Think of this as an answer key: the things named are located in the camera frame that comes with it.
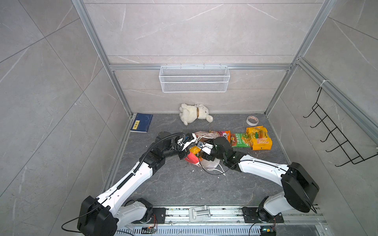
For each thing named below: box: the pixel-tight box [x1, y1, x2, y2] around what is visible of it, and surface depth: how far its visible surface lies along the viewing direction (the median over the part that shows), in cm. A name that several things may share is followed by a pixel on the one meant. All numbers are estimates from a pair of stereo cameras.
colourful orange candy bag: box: [209, 129, 231, 144], surface depth 106 cm
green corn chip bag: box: [230, 132, 252, 148], surface depth 103 cm
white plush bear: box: [178, 103, 214, 126], surface depth 113 cm
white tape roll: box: [246, 115, 259, 126], surface depth 117 cm
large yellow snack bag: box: [241, 125, 273, 151], surface depth 100 cm
